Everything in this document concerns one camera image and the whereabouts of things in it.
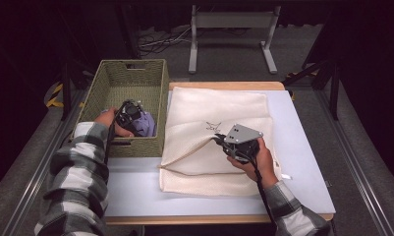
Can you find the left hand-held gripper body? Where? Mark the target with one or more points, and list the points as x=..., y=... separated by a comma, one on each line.
x=129, y=114

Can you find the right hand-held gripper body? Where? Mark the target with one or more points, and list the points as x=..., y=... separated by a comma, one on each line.
x=242, y=134

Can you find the purple garment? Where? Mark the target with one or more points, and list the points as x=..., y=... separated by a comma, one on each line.
x=147, y=126

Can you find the green woven basket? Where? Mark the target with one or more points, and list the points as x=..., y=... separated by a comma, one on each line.
x=132, y=82

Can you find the white mesh laundry bag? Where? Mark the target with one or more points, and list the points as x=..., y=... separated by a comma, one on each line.
x=217, y=105

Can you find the person's left hand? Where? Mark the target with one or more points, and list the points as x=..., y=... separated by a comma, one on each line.
x=107, y=118

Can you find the person's right hand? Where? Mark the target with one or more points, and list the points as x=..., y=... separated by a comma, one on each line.
x=261, y=165

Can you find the white table sheet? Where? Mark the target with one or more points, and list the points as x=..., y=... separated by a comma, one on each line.
x=296, y=131

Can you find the black metal stand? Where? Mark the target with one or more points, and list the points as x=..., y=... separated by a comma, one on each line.
x=334, y=95
x=66, y=91

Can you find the grey metal stand frame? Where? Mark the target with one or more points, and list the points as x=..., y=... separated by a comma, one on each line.
x=232, y=19

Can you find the aluminium floor rail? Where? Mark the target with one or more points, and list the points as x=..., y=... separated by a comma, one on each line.
x=27, y=183
x=355, y=170

